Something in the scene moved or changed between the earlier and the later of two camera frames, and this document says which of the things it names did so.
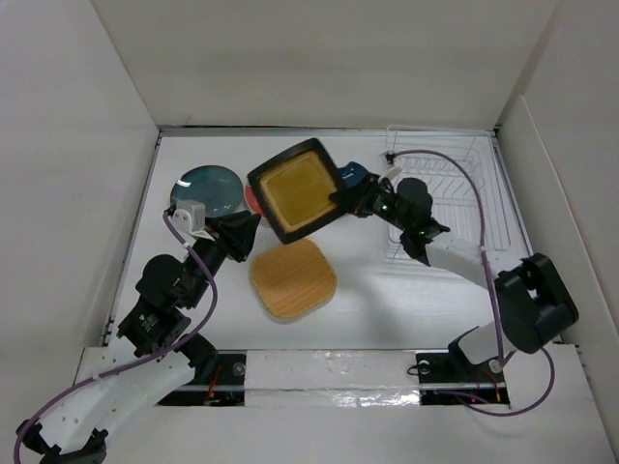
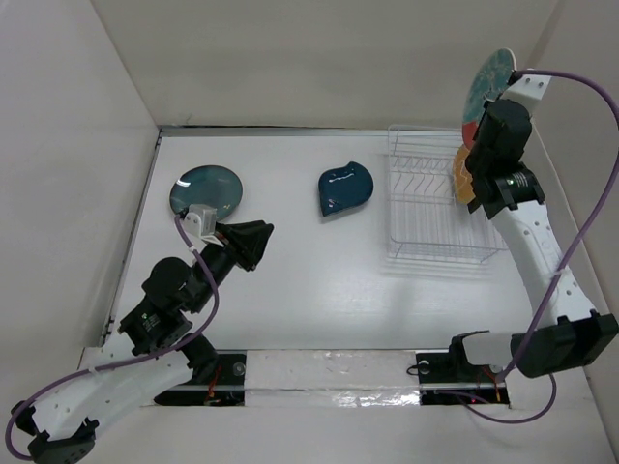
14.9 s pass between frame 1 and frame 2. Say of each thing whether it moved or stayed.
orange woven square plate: moved
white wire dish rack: stayed
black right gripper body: moved
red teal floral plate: moved
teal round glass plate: stayed
